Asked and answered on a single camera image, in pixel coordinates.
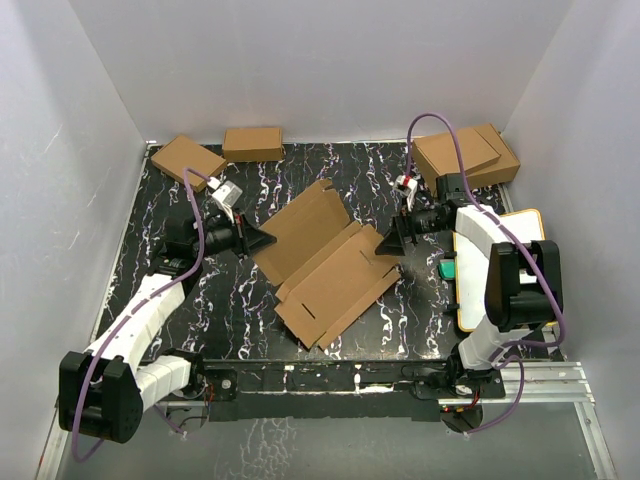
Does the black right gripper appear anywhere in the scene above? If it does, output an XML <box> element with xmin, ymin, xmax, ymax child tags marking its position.
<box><xmin>375</xmin><ymin>195</ymin><xmax>450</xmax><ymax>256</ymax></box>

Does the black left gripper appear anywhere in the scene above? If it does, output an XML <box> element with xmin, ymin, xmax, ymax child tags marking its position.
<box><xmin>192</xmin><ymin>206</ymin><xmax>277</xmax><ymax>260</ymax></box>

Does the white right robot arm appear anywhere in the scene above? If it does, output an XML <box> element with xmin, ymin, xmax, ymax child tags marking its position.
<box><xmin>375</xmin><ymin>174</ymin><xmax>563</xmax><ymax>397</ymax></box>

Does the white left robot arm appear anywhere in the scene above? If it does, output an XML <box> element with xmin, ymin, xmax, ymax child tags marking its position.
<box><xmin>58</xmin><ymin>212</ymin><xmax>277</xmax><ymax>443</ymax></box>

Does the small cardboard box top right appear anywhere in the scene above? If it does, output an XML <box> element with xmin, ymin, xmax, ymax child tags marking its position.
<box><xmin>411</xmin><ymin>127</ymin><xmax>502</xmax><ymax>187</ymax></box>

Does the large cardboard box bottom right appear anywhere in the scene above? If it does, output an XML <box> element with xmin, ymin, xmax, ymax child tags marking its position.
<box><xmin>456</xmin><ymin>123</ymin><xmax>520</xmax><ymax>189</ymax></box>

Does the green eraser block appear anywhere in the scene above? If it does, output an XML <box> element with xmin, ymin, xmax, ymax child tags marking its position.
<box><xmin>438</xmin><ymin>259</ymin><xmax>456</xmax><ymax>281</ymax></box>

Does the white board with yellow rim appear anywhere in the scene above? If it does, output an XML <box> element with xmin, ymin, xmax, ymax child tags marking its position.
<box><xmin>453</xmin><ymin>205</ymin><xmax>562</xmax><ymax>333</ymax></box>

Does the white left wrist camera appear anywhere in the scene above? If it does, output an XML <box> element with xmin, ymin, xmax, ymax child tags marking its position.
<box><xmin>207</xmin><ymin>177</ymin><xmax>243</xmax><ymax>223</ymax></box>

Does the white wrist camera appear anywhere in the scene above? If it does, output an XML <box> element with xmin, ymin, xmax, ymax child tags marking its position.
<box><xmin>207</xmin><ymin>177</ymin><xmax>243</xmax><ymax>223</ymax></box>
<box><xmin>393</xmin><ymin>174</ymin><xmax>418</xmax><ymax>212</ymax></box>

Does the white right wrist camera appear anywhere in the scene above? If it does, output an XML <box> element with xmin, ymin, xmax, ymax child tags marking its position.
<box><xmin>393</xmin><ymin>174</ymin><xmax>418</xmax><ymax>212</ymax></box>

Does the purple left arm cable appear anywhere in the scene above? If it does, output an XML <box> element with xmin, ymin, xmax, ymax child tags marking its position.
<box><xmin>71</xmin><ymin>167</ymin><xmax>219</xmax><ymax>462</ymax></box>

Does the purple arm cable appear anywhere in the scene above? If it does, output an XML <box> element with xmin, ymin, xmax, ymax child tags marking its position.
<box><xmin>71</xmin><ymin>167</ymin><xmax>219</xmax><ymax>462</ymax></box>
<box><xmin>405</xmin><ymin>113</ymin><xmax>567</xmax><ymax>432</ymax></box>

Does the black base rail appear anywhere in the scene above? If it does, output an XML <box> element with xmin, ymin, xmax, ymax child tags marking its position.
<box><xmin>154</xmin><ymin>359</ymin><xmax>507</xmax><ymax>425</ymax></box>

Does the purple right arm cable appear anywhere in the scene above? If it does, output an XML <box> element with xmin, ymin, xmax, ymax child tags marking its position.
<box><xmin>405</xmin><ymin>113</ymin><xmax>567</xmax><ymax>432</ymax></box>

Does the aluminium frame rail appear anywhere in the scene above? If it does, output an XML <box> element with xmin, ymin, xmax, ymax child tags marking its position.
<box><xmin>499</xmin><ymin>362</ymin><xmax>617</xmax><ymax>480</ymax></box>

